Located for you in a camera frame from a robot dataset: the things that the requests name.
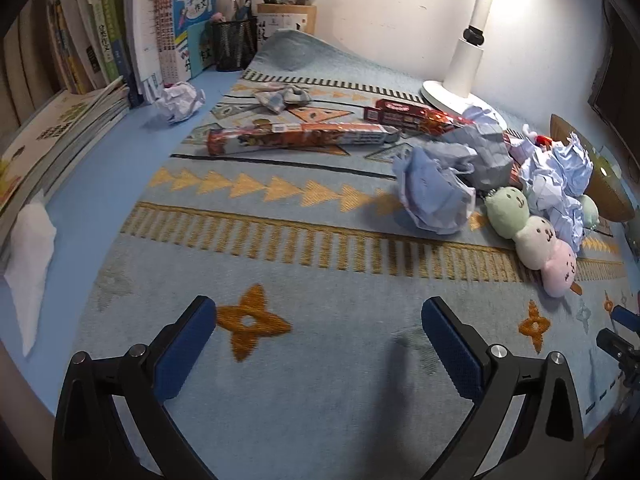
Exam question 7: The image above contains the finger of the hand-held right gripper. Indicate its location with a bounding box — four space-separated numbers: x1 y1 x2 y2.
611 305 640 332
596 328 640 367

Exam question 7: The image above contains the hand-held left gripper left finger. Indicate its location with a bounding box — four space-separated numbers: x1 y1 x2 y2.
52 296 218 480

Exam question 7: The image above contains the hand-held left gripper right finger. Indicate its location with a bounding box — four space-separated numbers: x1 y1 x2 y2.
421 296 586 480

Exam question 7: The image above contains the long red box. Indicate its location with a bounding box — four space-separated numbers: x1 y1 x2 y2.
363 98 474 136
206 122 402 157

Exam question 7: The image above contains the plaid cloth bow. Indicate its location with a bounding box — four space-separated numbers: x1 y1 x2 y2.
252 84 312 114

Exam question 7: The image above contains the glass cup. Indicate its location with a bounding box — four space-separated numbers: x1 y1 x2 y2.
624 217 640 262

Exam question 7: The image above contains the three-ball plush toy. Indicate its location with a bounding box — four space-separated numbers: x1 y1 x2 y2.
483 185 584 297

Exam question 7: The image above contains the blue patterned woven mat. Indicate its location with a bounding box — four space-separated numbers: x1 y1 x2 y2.
65 30 640 480

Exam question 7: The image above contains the white tissue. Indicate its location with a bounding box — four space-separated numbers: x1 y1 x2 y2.
4 200 58 359

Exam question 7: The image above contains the small chicken plush toy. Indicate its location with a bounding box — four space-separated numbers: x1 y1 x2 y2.
522 125 556 152

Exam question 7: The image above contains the black monitor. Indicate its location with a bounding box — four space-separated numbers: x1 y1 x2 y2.
587 0 640 127

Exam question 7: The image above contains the stack of flat workbooks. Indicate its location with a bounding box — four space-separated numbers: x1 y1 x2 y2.
0 76 132 263

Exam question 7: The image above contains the white desk lamp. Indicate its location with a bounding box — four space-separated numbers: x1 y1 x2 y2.
419 0 509 127

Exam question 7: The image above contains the black mesh pen holder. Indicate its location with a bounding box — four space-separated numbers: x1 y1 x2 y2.
209 16 259 74

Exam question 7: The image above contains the row of upright books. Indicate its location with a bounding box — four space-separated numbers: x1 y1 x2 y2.
47 0 222 107

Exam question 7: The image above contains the wooden organizer box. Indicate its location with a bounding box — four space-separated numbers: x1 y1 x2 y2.
256 2 318 44

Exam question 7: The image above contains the bunch of pens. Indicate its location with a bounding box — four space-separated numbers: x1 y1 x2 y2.
227 0 262 23

